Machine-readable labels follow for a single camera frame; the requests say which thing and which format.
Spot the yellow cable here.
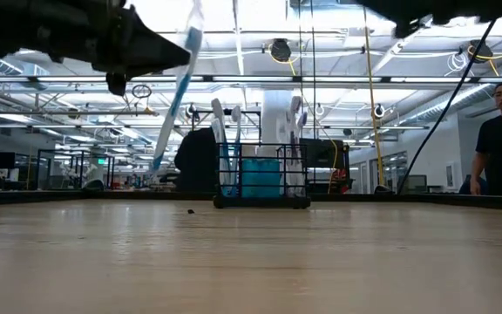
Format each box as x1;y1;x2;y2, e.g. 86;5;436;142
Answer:
362;6;386;187

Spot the purple white toothbrush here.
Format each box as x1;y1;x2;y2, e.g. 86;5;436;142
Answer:
288;95;303;197

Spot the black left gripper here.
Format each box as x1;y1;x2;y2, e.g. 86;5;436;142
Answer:
15;0;192;98

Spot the black mesh equipment box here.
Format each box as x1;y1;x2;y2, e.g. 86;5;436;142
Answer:
299;137;350;195

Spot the black hanging cable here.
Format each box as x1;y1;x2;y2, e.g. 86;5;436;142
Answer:
396;17;499;195

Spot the black yellow ceiling cable reel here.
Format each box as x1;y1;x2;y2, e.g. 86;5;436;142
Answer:
466;38;496;65
270;38;293;63

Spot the black wire basket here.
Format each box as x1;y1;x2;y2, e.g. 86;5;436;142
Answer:
213;141;313;210

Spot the black frame enclosure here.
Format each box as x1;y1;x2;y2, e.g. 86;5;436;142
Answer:
36;149;116;191

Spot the teal mouthwash bottle white cap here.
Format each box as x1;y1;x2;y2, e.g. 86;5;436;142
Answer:
241;158;264;198
261;158;284;198

